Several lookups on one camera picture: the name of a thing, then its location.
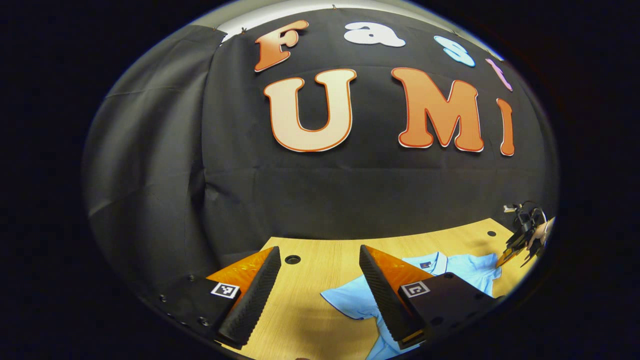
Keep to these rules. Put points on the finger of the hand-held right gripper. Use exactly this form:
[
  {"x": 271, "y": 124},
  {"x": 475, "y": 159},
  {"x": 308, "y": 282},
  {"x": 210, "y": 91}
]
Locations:
[{"x": 512, "y": 252}]

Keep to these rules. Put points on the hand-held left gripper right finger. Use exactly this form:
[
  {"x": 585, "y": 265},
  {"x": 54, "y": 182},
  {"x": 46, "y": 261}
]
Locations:
[{"x": 382, "y": 295}]

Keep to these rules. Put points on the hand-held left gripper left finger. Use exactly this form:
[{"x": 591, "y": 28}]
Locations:
[{"x": 257, "y": 295}]

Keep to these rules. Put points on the light blue T-shirt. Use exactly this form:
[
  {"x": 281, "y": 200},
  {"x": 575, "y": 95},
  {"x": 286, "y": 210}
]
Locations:
[{"x": 467, "y": 270}]

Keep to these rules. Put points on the black backdrop cloth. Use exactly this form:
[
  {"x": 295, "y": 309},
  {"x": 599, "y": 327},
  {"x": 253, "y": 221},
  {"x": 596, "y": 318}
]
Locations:
[{"x": 320, "y": 200}]

